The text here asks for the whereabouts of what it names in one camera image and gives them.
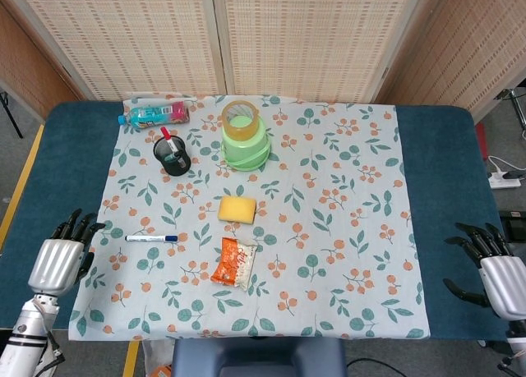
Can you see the light green plastic bucket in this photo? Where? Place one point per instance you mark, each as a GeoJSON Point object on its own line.
{"type": "Point", "coordinates": [246, 153]}

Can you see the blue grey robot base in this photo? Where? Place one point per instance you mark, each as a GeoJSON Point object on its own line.
{"type": "Point", "coordinates": [259, 358]}

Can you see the yellow sponge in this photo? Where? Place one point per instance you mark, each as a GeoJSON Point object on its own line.
{"type": "Point", "coordinates": [236, 209]}

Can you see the floral leaf print tablecloth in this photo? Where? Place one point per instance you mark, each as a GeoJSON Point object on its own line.
{"type": "Point", "coordinates": [287, 249]}

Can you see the black box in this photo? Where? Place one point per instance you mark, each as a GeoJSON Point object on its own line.
{"type": "Point", "coordinates": [515, 227]}

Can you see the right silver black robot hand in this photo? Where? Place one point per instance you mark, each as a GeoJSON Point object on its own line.
{"type": "Point", "coordinates": [503, 278]}

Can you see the black tripod leg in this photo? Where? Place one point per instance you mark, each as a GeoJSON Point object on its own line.
{"type": "Point", "coordinates": [10, 114]}

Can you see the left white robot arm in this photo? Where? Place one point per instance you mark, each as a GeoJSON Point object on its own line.
{"type": "Point", "coordinates": [24, 336]}

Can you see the white power strip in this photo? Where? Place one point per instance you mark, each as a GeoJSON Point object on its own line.
{"type": "Point", "coordinates": [504, 182]}

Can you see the plastic drink bottle colourful label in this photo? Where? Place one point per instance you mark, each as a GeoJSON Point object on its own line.
{"type": "Point", "coordinates": [158, 113]}

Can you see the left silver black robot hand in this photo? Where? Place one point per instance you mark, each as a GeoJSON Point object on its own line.
{"type": "Point", "coordinates": [53, 264]}

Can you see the metal stand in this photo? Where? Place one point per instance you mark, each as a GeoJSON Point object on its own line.
{"type": "Point", "coordinates": [513, 102]}

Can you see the blue white marker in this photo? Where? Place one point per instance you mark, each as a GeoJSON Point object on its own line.
{"type": "Point", "coordinates": [148, 238]}

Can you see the clear yellowish packing tape roll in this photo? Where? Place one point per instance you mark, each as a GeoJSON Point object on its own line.
{"type": "Point", "coordinates": [242, 126]}

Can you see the orange white snack packet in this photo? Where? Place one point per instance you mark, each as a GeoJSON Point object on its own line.
{"type": "Point", "coordinates": [232, 266]}

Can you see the red floor object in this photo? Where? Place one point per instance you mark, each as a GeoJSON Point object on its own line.
{"type": "Point", "coordinates": [483, 141]}

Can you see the black mesh pen cup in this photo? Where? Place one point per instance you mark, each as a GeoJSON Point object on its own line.
{"type": "Point", "coordinates": [181, 167]}

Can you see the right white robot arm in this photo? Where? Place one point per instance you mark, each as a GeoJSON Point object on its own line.
{"type": "Point", "coordinates": [517, 344]}

